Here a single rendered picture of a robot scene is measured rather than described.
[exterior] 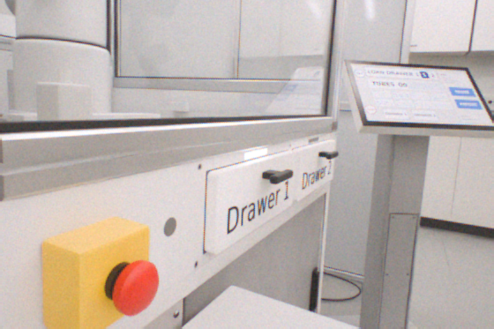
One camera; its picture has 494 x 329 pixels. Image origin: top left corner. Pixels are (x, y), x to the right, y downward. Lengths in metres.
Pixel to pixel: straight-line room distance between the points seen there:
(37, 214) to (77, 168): 0.04
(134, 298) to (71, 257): 0.05
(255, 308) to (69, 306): 0.26
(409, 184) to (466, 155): 1.96
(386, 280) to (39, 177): 1.45
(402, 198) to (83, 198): 1.32
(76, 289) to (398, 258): 1.41
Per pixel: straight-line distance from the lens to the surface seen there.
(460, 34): 3.81
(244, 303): 0.50
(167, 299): 0.47
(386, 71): 1.49
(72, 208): 0.32
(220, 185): 0.46
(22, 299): 0.33
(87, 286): 0.30
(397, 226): 1.55
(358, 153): 2.14
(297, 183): 0.75
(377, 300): 1.65
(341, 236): 2.27
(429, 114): 1.43
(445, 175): 3.47
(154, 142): 0.37
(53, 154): 0.30
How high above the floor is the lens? 1.02
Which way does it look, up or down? 8 degrees down
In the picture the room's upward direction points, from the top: 3 degrees clockwise
